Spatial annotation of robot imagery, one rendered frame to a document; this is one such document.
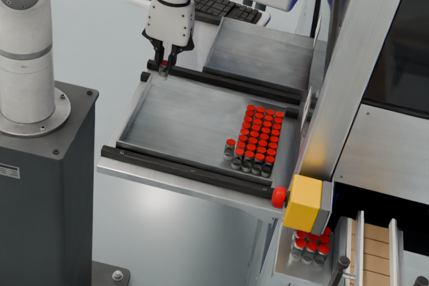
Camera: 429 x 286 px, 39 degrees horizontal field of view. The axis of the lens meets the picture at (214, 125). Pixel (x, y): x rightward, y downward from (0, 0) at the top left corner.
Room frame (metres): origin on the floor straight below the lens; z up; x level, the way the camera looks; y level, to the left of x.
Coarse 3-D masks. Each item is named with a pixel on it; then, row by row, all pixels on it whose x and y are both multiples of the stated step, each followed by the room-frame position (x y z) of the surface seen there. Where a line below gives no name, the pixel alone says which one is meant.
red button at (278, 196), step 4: (276, 188) 0.78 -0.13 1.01; (280, 188) 0.78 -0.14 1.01; (284, 188) 0.78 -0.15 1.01; (276, 192) 0.77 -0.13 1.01; (280, 192) 0.77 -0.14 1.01; (284, 192) 0.77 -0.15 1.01; (272, 196) 0.77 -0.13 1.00; (276, 196) 0.76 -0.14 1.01; (280, 196) 0.76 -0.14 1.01; (284, 196) 0.76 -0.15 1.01; (272, 200) 0.76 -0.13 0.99; (276, 200) 0.76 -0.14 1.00; (280, 200) 0.76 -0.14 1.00; (284, 200) 0.77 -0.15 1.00; (272, 204) 0.76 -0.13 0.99; (276, 204) 0.75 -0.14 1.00; (280, 204) 0.75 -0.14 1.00; (280, 208) 0.76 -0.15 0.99
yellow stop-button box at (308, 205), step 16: (304, 176) 0.80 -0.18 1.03; (288, 192) 0.78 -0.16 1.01; (304, 192) 0.76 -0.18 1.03; (320, 192) 0.77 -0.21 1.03; (288, 208) 0.74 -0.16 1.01; (304, 208) 0.74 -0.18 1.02; (320, 208) 0.73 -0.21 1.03; (288, 224) 0.74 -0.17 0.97; (304, 224) 0.73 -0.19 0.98; (320, 224) 0.73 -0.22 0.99
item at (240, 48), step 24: (240, 24) 1.50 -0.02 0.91; (216, 48) 1.40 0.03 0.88; (240, 48) 1.42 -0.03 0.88; (264, 48) 1.44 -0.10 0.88; (288, 48) 1.46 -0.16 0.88; (312, 48) 1.49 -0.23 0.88; (216, 72) 1.25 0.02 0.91; (240, 72) 1.30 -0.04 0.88; (264, 72) 1.32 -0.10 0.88; (288, 72) 1.35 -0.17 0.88
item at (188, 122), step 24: (144, 96) 1.12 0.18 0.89; (168, 96) 1.14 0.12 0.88; (192, 96) 1.16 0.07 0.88; (216, 96) 1.16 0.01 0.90; (240, 96) 1.16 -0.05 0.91; (144, 120) 1.04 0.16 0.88; (168, 120) 1.06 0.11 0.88; (192, 120) 1.08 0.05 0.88; (216, 120) 1.09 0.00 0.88; (240, 120) 1.11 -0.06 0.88; (120, 144) 0.92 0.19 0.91; (144, 144) 0.96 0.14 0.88; (168, 144) 0.98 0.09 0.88; (192, 144) 0.99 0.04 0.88; (216, 144) 1.01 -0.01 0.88; (216, 168) 0.90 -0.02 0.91; (240, 168) 0.95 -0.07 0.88
